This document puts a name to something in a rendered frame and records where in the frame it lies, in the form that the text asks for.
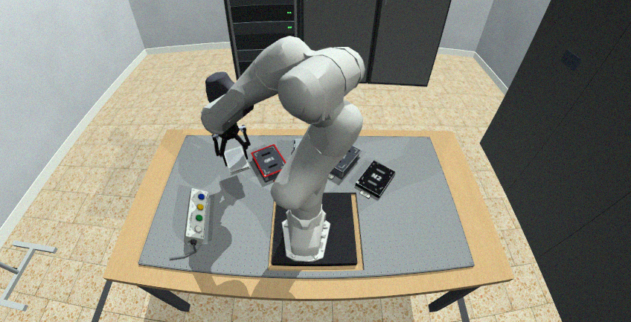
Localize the white operator button panel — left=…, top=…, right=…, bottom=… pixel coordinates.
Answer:
left=178, top=188, right=211, bottom=259

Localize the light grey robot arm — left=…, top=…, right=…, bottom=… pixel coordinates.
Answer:
left=201, top=36, right=365, bottom=262

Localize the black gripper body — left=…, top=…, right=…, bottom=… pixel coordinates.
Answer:
left=219, top=123, right=240, bottom=140

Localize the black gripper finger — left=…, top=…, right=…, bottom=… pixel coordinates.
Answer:
left=231, top=125, right=251, bottom=160
left=212, top=134, right=228, bottom=167

